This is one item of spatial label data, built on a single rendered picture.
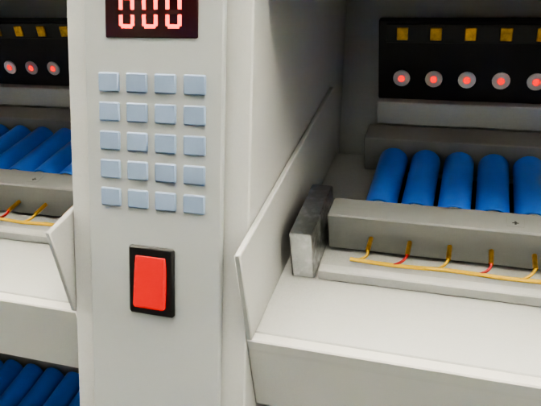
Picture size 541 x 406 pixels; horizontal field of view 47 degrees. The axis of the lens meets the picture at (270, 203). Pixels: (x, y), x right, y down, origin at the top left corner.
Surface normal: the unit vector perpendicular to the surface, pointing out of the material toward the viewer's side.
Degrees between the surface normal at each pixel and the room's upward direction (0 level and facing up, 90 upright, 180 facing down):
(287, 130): 90
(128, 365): 90
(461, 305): 22
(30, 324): 112
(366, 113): 90
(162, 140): 90
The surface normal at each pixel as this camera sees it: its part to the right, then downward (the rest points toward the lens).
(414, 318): -0.09, -0.84
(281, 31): 0.95, 0.09
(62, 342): -0.29, 0.53
